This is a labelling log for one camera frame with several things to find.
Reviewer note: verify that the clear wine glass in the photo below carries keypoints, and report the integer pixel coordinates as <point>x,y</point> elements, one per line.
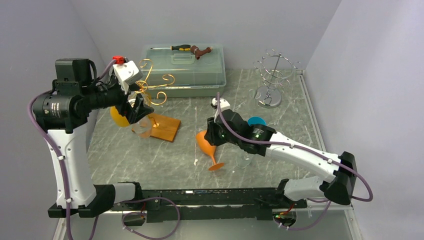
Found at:
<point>143,128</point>

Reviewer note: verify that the blue plastic wine glass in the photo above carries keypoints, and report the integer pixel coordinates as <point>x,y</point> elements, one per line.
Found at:
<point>256,120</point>

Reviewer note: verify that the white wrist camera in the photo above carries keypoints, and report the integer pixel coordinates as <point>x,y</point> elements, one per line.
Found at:
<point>222,103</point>
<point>127,72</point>

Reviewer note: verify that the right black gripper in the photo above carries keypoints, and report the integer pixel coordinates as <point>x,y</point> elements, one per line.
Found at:
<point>210,134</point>

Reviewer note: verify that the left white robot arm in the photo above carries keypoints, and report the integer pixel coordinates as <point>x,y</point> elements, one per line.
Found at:
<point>61,115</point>

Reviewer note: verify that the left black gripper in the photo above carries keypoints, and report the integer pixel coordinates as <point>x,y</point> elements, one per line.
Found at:
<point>132,113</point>

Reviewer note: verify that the brown pipe fitting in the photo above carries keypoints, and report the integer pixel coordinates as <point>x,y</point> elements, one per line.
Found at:
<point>198,53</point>

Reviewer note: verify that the black yellow screwdriver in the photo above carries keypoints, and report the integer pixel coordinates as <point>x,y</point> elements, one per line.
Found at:
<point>181,48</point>

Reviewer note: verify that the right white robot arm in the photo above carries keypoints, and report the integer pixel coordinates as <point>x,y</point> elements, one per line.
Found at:
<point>334,177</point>

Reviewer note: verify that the silver wire cup rack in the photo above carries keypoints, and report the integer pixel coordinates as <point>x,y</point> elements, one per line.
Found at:
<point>274,70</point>

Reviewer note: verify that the orange plastic wine glass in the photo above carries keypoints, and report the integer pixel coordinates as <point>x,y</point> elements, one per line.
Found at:
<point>208,150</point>

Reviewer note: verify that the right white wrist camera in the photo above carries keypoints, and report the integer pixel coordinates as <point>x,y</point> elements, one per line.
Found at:
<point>222,103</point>

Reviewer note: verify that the clear plastic storage box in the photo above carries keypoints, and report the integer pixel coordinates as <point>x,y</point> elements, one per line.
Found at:
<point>179,74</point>

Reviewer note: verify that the yellow frosted wine glass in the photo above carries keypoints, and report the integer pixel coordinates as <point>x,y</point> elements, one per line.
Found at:
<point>118,119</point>

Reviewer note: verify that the clear stemless glass front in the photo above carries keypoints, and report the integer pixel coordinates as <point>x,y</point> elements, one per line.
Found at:
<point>244,159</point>

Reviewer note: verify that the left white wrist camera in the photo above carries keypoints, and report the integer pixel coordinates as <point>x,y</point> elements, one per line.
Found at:
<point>127,72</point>

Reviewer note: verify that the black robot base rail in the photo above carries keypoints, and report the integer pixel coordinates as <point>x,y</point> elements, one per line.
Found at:
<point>259,203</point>

